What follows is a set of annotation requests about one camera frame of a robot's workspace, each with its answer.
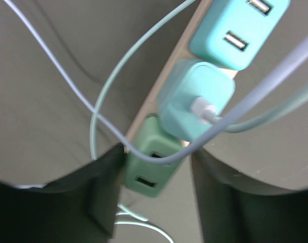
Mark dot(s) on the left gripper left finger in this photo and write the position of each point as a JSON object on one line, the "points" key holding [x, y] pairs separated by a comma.
{"points": [[78, 207]]}

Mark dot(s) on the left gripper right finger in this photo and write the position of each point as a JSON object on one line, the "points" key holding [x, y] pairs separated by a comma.
{"points": [[234, 207]]}

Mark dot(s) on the green usb charger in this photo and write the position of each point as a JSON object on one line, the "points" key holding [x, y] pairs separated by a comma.
{"points": [[152, 140]]}

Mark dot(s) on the teal usb charger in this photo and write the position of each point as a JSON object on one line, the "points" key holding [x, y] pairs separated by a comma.
{"points": [[193, 91]]}

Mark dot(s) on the turquoise usb charger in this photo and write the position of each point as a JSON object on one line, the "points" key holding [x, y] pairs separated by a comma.
{"points": [[232, 32]]}

